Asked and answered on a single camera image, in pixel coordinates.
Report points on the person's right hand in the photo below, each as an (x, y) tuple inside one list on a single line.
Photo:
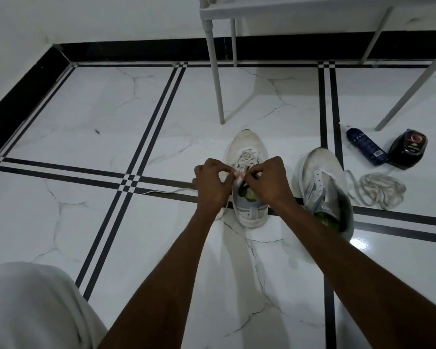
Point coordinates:
[(270, 183)]

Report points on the person's left hand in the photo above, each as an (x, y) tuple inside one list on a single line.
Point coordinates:
[(210, 188)]

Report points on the white shoelace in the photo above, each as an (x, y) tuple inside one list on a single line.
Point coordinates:
[(245, 158), (378, 190)]

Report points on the white sneaker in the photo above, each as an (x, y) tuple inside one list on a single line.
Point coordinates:
[(323, 163), (245, 141)]

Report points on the person's left forearm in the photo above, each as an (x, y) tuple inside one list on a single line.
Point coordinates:
[(160, 287)]

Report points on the person's right forearm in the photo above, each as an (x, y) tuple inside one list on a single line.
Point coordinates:
[(370, 283)]

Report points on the black shoe polish container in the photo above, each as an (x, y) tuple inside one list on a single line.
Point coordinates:
[(407, 149)]

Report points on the grey metal shelf rack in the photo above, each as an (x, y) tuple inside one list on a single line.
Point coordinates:
[(312, 5)]

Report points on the dark blue spray bottle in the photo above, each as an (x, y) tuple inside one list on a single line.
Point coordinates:
[(367, 145)]

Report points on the white shorts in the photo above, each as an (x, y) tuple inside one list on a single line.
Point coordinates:
[(36, 308)]

